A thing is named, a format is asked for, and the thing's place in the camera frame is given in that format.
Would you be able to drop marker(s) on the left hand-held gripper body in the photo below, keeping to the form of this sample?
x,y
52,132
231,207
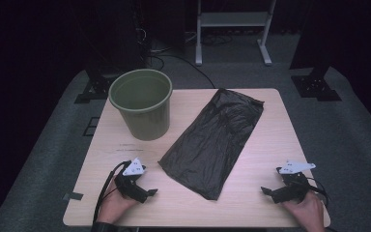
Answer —
x,y
130,188

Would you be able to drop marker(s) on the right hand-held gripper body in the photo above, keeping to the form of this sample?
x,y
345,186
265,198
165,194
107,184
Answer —
x,y
291,191

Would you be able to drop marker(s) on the olive green plastic bin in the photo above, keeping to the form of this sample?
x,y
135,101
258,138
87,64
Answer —
x,y
141,119

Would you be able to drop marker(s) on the black plastic garbage bag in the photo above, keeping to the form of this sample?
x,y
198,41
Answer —
x,y
212,145

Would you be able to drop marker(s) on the person's left hand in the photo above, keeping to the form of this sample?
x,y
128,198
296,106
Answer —
x,y
114,208

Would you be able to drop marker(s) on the person's right hand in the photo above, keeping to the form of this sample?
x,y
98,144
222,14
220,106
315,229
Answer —
x,y
309,214

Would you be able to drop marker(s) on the grey tape strip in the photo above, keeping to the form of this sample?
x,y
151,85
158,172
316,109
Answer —
x,y
74,196

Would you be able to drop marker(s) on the black stand base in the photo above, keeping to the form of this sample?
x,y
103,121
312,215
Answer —
x,y
96,90
315,87

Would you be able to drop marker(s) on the white metal stand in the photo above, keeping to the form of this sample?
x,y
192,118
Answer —
x,y
233,18

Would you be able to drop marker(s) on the black tape frame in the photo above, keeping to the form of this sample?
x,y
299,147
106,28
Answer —
x,y
88,130

